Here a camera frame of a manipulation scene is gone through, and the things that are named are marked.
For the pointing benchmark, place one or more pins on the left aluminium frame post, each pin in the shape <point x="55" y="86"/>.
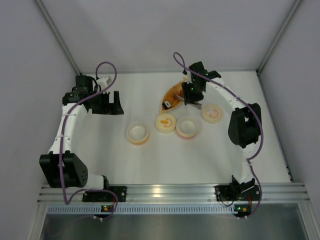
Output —
<point x="43" y="11"/>

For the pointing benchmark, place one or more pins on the cream bowl pink base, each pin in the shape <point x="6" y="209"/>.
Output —
<point x="187" y="127"/>

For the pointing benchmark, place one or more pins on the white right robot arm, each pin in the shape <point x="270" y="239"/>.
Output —
<point x="245" y="125"/>

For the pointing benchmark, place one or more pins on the cream bowl orange base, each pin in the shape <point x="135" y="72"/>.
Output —
<point x="138" y="133"/>

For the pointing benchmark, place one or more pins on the aluminium mounting rail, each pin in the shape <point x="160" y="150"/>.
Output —
<point x="288" y="192"/>

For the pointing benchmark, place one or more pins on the cream lid orange smiley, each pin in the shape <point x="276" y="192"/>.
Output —
<point x="165" y="123"/>

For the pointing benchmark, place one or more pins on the cream lid pink smiley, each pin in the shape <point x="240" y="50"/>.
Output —
<point x="212" y="113"/>

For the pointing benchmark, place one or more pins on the right aluminium frame post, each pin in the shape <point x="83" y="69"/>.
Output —
<point x="288" y="17"/>

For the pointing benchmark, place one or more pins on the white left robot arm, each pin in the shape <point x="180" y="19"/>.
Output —
<point x="61" y="166"/>

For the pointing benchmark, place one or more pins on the fried chicken piece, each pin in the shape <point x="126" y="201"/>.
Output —
<point x="178" y="97"/>

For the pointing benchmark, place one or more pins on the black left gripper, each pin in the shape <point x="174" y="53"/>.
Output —
<point x="104" y="105"/>

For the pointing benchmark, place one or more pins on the grey slotted cable duct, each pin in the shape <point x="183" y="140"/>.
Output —
<point x="140" y="209"/>

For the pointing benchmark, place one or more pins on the black white sushi piece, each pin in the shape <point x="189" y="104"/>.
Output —
<point x="166" y="105"/>

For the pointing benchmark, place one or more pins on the orange boat-shaped dish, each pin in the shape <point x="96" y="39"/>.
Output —
<point x="169" y="96"/>

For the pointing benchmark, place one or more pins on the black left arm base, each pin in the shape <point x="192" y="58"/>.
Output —
<point x="115" y="193"/>

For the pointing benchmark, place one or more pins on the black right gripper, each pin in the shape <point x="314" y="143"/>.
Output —
<point x="192" y="97"/>

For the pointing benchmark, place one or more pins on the metal serving tongs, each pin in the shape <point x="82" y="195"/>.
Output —
<point x="196" y="104"/>

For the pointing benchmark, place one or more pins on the aluminium frame post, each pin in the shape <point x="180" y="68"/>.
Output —
<point x="43" y="11"/>
<point x="288" y="17"/>

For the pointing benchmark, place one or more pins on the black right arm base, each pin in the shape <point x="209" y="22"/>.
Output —
<point x="230" y="192"/>

